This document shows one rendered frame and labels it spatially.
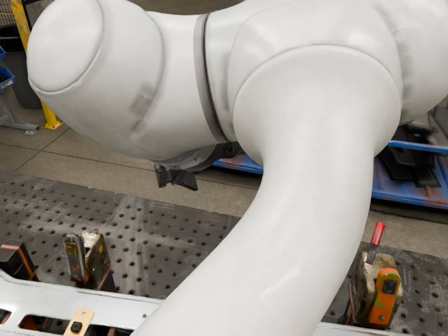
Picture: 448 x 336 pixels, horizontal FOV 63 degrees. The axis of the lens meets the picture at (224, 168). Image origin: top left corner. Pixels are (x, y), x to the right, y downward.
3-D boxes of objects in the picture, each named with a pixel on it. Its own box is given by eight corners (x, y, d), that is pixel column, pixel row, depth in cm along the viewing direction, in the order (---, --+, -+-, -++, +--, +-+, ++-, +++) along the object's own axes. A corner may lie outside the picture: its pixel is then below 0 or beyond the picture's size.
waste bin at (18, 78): (75, 94, 396) (58, 24, 353) (45, 115, 356) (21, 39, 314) (37, 89, 407) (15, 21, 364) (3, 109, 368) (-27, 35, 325)
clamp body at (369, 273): (362, 335, 102) (398, 246, 80) (371, 391, 90) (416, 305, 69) (323, 329, 103) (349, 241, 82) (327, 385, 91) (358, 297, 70)
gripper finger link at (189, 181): (183, 183, 57) (179, 185, 57) (198, 190, 64) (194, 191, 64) (179, 165, 58) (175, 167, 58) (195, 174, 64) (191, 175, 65)
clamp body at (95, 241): (135, 310, 108) (114, 226, 88) (119, 350, 98) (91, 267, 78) (105, 305, 109) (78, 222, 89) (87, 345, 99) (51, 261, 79)
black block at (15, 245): (64, 303, 110) (35, 235, 93) (45, 337, 101) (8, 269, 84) (39, 299, 111) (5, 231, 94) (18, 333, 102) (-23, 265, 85)
